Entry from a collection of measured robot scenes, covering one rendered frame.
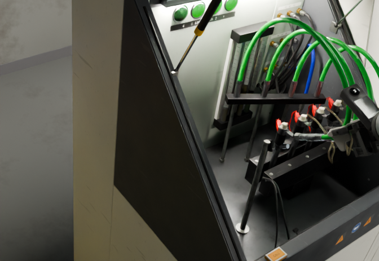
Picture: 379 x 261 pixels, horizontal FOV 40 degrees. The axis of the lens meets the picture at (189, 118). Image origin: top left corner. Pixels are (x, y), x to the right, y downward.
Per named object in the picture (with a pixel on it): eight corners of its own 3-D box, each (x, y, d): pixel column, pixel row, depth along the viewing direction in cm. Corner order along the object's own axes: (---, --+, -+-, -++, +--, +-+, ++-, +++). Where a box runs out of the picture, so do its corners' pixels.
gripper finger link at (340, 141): (326, 155, 130) (352, 150, 122) (318, 133, 130) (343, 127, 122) (335, 151, 132) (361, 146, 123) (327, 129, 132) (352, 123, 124)
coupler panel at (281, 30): (263, 87, 174) (285, 2, 155) (256, 82, 176) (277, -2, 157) (289, 78, 181) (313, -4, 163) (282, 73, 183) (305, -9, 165)
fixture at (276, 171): (261, 215, 157) (272, 178, 148) (239, 194, 163) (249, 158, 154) (332, 176, 176) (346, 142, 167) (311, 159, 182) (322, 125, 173)
